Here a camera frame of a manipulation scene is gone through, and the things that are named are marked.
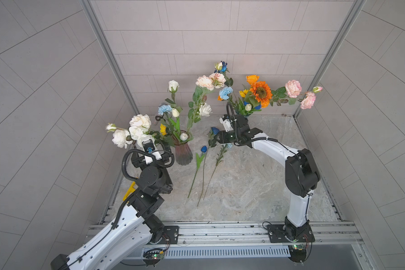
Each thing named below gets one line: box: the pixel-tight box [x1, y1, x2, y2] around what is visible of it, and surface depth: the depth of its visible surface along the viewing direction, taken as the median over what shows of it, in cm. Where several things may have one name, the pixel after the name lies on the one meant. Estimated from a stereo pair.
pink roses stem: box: [270, 79, 323, 110], surface depth 71 cm
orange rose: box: [245, 74, 260, 85], surface depth 88 cm
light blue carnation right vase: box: [218, 86, 234, 101], surface depth 84 cm
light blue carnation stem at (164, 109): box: [158, 104, 174, 136], surface depth 75 cm
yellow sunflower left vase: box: [159, 123, 168, 136], surface depth 83 cm
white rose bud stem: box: [164, 79, 180, 105], surface depth 80 cm
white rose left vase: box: [199, 102, 213, 117], surface depth 74 cm
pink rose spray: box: [188, 72, 227, 112], surface depth 72 cm
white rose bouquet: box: [105, 114, 156, 149], surface depth 58 cm
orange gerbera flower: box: [249, 81, 273, 108], surface depth 74 cm
